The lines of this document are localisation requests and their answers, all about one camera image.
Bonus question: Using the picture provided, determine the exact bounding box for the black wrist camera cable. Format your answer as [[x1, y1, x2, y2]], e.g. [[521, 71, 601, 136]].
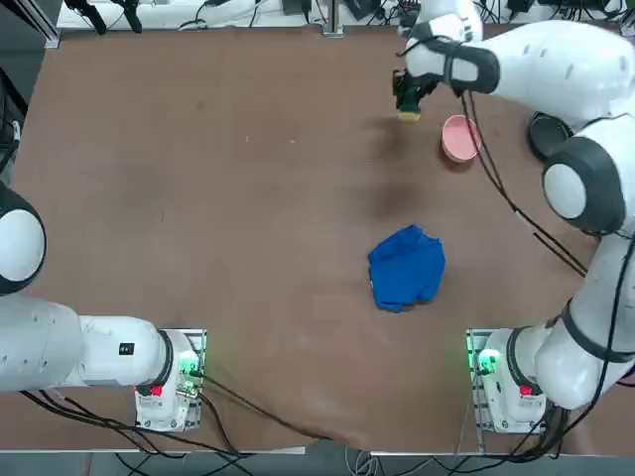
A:
[[445, 39, 635, 413]]

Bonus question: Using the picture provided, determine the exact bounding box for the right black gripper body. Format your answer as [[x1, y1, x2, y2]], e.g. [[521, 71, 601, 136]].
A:
[[394, 68, 438, 103]]

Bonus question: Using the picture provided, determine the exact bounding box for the black stand leg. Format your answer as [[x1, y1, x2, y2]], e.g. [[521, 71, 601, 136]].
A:
[[63, 0, 108, 36], [114, 0, 144, 34]]

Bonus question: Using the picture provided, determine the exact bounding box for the black pan grey handle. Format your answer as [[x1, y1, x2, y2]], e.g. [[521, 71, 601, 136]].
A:
[[528, 111, 575, 161]]

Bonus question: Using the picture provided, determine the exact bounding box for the blue cloth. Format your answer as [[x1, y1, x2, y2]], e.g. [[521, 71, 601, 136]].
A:
[[366, 223, 446, 314]]

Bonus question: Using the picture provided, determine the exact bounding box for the black cable across table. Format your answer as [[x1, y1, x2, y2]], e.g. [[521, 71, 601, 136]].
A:
[[197, 374, 371, 450]]

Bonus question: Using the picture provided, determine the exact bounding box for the green and yellow sponge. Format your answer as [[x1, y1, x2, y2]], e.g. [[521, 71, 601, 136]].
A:
[[396, 96, 422, 124]]

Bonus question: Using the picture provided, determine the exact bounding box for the aluminium corner rail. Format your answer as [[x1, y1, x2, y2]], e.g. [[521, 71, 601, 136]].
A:
[[29, 0, 62, 50]]

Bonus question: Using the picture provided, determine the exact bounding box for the pink bowl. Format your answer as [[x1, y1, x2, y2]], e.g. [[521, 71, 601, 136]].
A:
[[441, 114, 483, 163]]

